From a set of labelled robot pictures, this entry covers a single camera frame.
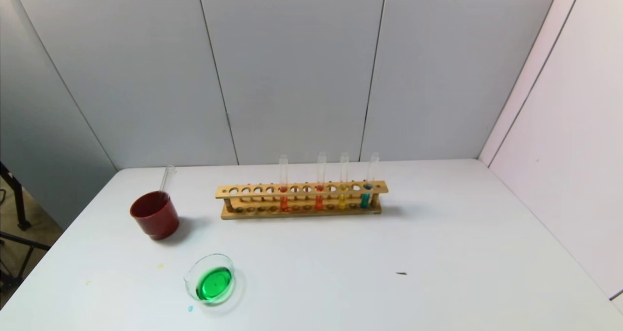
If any test tube with blue pigment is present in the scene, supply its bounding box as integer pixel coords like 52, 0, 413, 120
162, 165, 177, 196
360, 152, 381, 209

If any test tube with red pigment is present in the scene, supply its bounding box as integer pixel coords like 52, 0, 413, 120
278, 154, 289, 212
314, 152, 327, 211

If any wooden test tube rack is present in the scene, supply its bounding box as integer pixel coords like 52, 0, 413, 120
216, 180, 389, 220

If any clear glass beaker dish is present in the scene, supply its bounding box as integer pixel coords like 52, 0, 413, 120
183, 253, 236, 305

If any red plastic cup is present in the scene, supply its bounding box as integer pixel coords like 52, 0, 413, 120
129, 190, 180, 240

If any black tripod stand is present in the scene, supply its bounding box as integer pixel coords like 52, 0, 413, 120
0, 162, 52, 293

